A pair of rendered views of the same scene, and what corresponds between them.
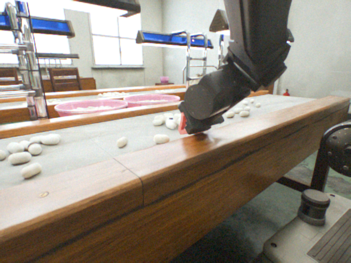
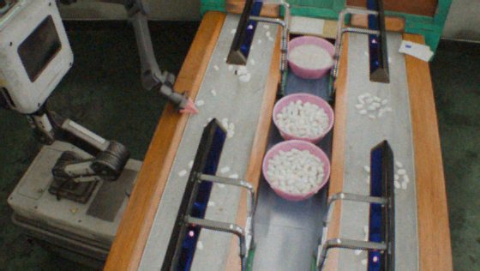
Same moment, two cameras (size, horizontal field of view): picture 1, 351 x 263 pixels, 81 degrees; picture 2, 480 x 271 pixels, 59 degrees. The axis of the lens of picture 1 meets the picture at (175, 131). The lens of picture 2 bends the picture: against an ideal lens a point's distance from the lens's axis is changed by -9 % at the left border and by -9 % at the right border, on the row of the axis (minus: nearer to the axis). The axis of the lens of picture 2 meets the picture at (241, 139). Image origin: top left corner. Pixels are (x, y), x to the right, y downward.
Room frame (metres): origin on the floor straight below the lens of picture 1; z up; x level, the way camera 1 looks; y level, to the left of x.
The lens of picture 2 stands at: (1.72, -0.72, 2.21)
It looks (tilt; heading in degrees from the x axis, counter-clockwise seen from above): 49 degrees down; 142
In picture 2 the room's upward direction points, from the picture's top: 2 degrees counter-clockwise
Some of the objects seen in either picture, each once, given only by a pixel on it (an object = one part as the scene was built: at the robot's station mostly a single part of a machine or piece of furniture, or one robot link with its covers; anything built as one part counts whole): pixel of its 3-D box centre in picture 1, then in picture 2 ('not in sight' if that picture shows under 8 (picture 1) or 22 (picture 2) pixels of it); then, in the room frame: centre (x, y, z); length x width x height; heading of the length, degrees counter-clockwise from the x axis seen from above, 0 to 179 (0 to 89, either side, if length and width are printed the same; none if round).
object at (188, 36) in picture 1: (187, 69); (345, 254); (1.42, -0.08, 0.90); 0.20 x 0.19 x 0.45; 131
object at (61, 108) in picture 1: (94, 116); (303, 122); (0.81, 0.32, 0.72); 0.27 x 0.27 x 0.10
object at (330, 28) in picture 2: not in sight; (314, 27); (0.38, 0.82, 0.77); 0.33 x 0.15 x 0.01; 41
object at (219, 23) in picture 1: (259, 29); (192, 202); (1.05, -0.39, 1.08); 0.62 x 0.08 x 0.07; 131
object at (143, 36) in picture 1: (179, 40); (383, 228); (1.47, -0.02, 1.08); 0.62 x 0.08 x 0.07; 131
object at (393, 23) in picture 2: not in sight; (377, 21); (0.60, 1.09, 0.83); 0.30 x 0.06 x 0.07; 41
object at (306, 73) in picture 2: not in sight; (310, 58); (0.52, 0.66, 0.72); 0.27 x 0.27 x 0.10
